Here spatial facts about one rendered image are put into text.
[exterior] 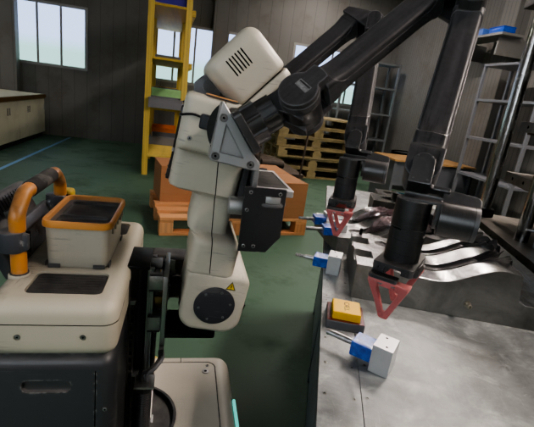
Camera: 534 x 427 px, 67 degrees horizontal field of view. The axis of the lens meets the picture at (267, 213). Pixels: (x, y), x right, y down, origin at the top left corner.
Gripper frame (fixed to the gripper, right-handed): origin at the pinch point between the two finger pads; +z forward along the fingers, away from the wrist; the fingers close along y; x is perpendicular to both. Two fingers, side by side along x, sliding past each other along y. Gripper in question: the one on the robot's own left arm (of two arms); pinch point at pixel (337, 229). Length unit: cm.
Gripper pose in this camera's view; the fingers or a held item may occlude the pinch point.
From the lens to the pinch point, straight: 112.2
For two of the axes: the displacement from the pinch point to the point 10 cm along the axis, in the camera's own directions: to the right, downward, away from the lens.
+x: -9.5, -1.9, 2.4
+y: 2.8, -2.3, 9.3
